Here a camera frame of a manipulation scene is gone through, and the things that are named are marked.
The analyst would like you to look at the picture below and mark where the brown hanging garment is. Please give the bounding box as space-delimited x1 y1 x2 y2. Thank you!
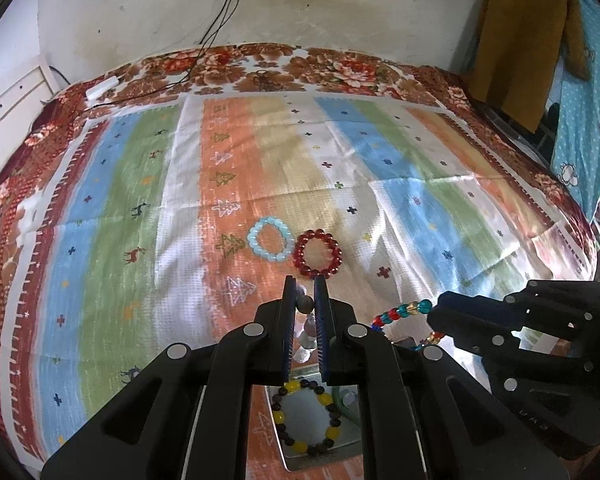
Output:
466 0 592 134

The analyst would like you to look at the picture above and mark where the white charger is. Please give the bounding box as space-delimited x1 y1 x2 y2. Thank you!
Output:
84 77 121 102

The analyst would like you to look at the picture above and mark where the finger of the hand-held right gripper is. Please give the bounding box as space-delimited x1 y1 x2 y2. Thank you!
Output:
432 279 600 358
426 310 598 393

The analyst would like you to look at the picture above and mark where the striped colourful mat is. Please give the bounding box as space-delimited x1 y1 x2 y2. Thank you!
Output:
0 92 597 480

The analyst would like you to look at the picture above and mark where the light blue bead bracelet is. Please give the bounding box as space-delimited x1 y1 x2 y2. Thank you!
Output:
247 216 296 265

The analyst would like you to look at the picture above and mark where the yellow and black bead bracelet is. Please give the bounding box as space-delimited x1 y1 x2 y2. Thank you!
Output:
271 379 342 457

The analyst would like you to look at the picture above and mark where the red bead bracelet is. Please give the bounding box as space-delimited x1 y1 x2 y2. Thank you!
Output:
293 228 343 281

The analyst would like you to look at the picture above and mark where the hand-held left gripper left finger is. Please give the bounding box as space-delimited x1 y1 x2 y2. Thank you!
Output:
40 275 302 480

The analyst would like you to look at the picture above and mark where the multicolour bead bracelet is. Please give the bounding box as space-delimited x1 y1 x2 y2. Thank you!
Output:
371 299 443 352

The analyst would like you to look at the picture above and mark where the black cable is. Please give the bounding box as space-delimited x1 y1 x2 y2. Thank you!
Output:
130 0 246 96
87 0 238 108

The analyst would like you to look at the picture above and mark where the blue cartoon print curtain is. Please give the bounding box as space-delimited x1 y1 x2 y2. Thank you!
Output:
547 0 600 223

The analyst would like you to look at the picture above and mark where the white headboard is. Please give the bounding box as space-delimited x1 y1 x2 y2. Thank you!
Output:
0 52 67 163

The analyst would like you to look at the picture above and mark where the clear and brown bead bracelet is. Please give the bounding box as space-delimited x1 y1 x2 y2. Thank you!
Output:
298 284 318 364

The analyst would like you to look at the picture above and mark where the embossed metal tin box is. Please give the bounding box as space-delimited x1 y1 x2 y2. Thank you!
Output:
252 335 423 473

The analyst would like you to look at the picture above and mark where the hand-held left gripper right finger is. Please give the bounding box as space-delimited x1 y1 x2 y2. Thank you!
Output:
312 275 572 480

